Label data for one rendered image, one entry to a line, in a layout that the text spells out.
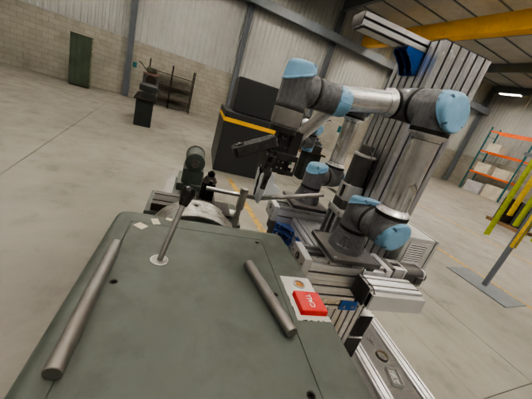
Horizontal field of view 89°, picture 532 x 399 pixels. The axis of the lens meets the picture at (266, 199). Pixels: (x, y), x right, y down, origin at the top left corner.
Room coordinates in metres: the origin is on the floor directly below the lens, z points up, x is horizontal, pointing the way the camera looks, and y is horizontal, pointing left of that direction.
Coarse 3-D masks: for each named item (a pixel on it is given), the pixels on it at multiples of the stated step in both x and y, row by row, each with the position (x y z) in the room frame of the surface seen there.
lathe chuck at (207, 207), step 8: (192, 200) 0.86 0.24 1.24; (168, 208) 0.82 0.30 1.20; (176, 208) 0.80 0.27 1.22; (184, 208) 0.80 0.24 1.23; (192, 208) 0.80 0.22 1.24; (200, 208) 0.82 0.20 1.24; (208, 208) 0.84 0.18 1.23; (216, 208) 0.88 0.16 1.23; (216, 216) 0.82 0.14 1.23; (224, 216) 0.88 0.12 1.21
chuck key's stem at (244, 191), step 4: (244, 188) 0.68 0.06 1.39; (248, 188) 0.69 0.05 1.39; (240, 192) 0.68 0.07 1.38; (244, 192) 0.68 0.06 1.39; (240, 196) 0.68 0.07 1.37; (244, 196) 0.68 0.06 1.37; (240, 200) 0.68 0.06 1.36; (244, 200) 0.68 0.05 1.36; (236, 204) 0.68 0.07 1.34; (240, 204) 0.68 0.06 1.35; (244, 204) 0.69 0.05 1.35; (236, 208) 0.68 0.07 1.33; (240, 208) 0.68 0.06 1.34; (236, 212) 0.68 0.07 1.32; (240, 212) 0.69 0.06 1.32; (236, 216) 0.68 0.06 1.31; (236, 220) 0.68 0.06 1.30; (232, 224) 0.68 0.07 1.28; (236, 224) 0.68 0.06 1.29
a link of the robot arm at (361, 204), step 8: (352, 200) 1.03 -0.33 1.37; (360, 200) 1.01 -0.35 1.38; (368, 200) 1.00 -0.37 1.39; (376, 200) 1.06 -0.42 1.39; (352, 208) 1.02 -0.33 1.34; (360, 208) 1.00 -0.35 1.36; (368, 208) 0.98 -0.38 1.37; (344, 216) 1.04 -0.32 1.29; (352, 216) 1.00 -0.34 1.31; (360, 216) 0.97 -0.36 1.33; (344, 224) 1.02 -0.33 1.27; (352, 224) 1.00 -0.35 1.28; (360, 232) 1.00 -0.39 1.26
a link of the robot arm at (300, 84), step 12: (288, 60) 0.70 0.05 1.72; (300, 60) 0.67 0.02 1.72; (288, 72) 0.68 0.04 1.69; (300, 72) 0.67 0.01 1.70; (312, 72) 0.68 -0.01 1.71; (288, 84) 0.67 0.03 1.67; (300, 84) 0.67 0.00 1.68; (312, 84) 0.68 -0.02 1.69; (288, 96) 0.67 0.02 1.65; (300, 96) 0.67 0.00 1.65; (312, 96) 0.69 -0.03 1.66; (300, 108) 0.68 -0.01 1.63
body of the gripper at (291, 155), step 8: (272, 128) 0.68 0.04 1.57; (280, 128) 0.67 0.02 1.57; (280, 136) 0.69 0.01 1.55; (288, 136) 0.70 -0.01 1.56; (296, 136) 0.70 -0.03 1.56; (280, 144) 0.69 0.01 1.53; (288, 144) 0.70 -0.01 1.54; (296, 144) 0.70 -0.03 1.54; (264, 152) 0.69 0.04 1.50; (272, 152) 0.67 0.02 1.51; (280, 152) 0.69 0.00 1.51; (288, 152) 0.70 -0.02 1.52; (296, 152) 0.71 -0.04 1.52; (264, 160) 0.68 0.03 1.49; (272, 160) 0.67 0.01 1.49; (280, 160) 0.69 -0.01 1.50; (288, 160) 0.68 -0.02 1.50; (296, 160) 0.69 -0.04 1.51; (272, 168) 0.67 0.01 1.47; (280, 168) 0.69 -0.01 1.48; (288, 168) 0.70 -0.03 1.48
